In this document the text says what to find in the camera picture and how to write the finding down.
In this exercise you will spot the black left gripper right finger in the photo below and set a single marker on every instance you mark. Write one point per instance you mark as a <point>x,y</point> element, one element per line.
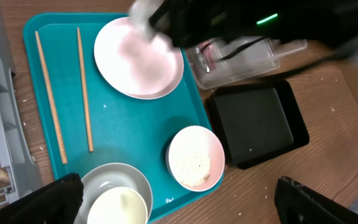
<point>298,204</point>

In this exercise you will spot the white cup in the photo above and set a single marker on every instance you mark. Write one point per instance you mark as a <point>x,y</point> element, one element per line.
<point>120,205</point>

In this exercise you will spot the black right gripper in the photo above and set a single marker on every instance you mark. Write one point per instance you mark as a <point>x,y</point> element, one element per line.
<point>190,22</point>

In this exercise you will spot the pink bowl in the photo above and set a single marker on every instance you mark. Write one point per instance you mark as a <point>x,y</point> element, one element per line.
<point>195,158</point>

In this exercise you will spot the clear plastic waste bin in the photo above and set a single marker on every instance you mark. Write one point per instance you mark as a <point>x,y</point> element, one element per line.
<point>251,62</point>

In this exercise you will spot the clear plastic bin lid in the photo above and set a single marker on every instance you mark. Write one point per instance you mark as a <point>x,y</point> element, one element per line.
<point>280,50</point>

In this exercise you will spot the grey dishwasher rack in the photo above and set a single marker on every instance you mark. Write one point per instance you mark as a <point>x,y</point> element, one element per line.
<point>19,175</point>

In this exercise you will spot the large white plate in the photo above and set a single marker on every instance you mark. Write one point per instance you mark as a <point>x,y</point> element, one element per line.
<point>134,66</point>

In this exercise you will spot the teal serving tray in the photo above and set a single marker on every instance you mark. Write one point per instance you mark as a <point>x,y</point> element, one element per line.
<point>124,129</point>

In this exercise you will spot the left wooden chopstick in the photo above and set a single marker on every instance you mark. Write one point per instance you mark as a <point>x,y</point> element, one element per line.
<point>51,100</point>

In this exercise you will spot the black plastic tray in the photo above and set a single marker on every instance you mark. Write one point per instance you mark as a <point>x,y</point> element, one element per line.
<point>256,122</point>

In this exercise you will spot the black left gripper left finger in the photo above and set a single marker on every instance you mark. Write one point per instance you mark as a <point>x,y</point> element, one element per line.
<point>58,202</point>

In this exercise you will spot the wooden chopstick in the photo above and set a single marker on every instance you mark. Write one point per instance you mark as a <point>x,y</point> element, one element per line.
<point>51,100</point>
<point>84,91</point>

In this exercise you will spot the grey bowl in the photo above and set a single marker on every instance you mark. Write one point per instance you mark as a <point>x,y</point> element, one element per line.
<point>109,176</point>

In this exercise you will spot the white tissue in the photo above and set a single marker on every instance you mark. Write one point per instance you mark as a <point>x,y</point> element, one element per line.
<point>143,15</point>

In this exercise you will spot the right wooden chopstick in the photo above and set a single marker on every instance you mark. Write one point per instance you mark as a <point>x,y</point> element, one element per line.
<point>84,91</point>

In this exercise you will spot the red snack wrapper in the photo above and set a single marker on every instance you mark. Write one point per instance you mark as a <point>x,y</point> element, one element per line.
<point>207,59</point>

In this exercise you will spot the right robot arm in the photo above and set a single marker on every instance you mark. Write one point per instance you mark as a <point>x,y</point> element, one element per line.
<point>331,22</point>

